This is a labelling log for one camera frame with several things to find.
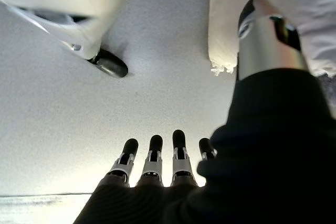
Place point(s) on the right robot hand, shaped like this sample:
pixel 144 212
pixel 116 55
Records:
pixel 262 155

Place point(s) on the white fringed square cushion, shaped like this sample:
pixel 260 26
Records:
pixel 225 11

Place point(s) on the silver right robot leg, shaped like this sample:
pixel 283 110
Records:
pixel 92 37

